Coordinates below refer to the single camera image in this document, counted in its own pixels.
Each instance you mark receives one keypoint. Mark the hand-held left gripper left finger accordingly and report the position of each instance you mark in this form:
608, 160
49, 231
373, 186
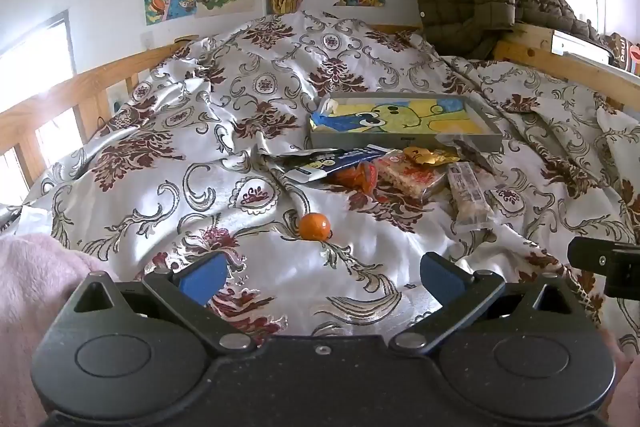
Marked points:
202, 278

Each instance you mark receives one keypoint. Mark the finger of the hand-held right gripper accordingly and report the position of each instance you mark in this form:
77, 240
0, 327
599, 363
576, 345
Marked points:
587, 252

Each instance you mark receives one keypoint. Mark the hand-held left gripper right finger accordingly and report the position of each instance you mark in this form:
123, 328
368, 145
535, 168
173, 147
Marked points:
442, 279

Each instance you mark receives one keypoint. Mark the clear biscuit bar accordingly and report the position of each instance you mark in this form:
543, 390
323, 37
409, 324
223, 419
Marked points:
467, 197

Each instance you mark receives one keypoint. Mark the clear rice cracker packet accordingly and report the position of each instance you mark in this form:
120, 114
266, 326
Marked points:
410, 179

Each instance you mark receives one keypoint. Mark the tangerine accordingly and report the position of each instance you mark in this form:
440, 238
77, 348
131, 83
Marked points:
315, 227

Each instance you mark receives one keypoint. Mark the golden snack packet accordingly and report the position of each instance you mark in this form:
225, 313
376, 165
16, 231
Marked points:
425, 156

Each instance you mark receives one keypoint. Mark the orange snack packet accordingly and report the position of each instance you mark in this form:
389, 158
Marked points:
355, 177

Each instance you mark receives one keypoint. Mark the grey tray with cartoon print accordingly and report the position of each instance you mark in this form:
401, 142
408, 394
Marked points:
400, 142

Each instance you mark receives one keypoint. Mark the dark blue snack packet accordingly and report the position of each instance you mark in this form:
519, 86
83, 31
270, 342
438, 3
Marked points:
320, 167

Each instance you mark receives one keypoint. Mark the floral satin blanket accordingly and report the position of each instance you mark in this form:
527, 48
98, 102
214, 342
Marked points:
200, 132

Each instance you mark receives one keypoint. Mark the pink fleece blanket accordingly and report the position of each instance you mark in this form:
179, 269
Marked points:
30, 292

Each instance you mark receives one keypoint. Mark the brown printed bag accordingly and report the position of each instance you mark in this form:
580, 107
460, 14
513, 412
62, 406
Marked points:
625, 54

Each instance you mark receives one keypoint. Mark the white flat box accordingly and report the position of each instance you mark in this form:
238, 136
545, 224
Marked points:
575, 42

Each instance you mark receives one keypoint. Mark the window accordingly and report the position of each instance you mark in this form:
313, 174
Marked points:
30, 57

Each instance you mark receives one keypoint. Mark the wooden bed frame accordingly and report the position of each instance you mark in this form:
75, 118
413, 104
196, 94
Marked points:
75, 87

